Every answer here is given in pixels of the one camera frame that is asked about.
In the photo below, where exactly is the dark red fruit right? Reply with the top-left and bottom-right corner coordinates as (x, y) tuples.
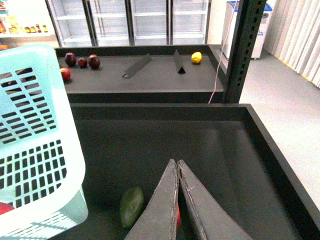
(88, 54), (101, 70)

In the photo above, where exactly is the green avocado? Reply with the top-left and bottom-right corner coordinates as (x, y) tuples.
(119, 186), (144, 228)

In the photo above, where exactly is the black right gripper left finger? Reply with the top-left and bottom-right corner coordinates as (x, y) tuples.
(125, 159), (179, 240)

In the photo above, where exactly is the black rear tray table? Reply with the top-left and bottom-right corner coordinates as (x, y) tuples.
(55, 44), (226, 104)

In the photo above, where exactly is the red orange mango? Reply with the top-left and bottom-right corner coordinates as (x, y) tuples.
(176, 205), (182, 231)

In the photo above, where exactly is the glass door refrigerator row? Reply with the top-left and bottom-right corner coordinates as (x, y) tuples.
(45, 0), (211, 48)

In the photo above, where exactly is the pink cable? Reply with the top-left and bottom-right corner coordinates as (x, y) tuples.
(208, 0), (238, 104)

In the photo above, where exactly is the small dark red fruit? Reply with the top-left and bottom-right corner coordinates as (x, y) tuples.
(77, 57), (88, 69)

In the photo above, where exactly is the red apple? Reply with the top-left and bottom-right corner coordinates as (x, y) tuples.
(60, 67), (71, 82)
(0, 202), (15, 215)

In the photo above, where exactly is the white store shelf with bottles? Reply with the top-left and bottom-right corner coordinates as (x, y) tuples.
(0, 0), (59, 48)

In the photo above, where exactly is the black perforated metal post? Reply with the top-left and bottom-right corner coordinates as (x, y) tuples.
(222, 0), (267, 104)

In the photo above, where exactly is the black front tray table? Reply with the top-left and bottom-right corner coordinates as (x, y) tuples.
(57, 103), (320, 240)

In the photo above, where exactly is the white vertical curtain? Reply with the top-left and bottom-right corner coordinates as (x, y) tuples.
(264, 0), (320, 88)

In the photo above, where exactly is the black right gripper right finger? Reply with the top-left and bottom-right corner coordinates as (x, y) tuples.
(177, 159), (252, 240)

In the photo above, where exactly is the black triangular divider right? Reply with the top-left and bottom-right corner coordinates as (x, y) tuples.
(173, 49), (186, 75)

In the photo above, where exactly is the black triangular divider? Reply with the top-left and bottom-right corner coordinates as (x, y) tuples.
(173, 49), (186, 75)
(122, 53), (152, 79)

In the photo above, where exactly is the light blue plastic basket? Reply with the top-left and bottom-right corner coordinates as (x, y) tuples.
(0, 44), (88, 240)

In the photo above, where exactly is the white chest freezer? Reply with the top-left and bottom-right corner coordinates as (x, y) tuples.
(220, 0), (273, 61)

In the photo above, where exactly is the black triangular divider left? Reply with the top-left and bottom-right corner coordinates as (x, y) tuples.
(122, 53), (152, 79)

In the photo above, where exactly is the black tray table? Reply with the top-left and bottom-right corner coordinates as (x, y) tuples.
(55, 44), (226, 104)
(57, 103), (320, 240)

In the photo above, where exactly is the yellow lemon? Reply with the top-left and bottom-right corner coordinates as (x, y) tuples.
(191, 51), (202, 65)

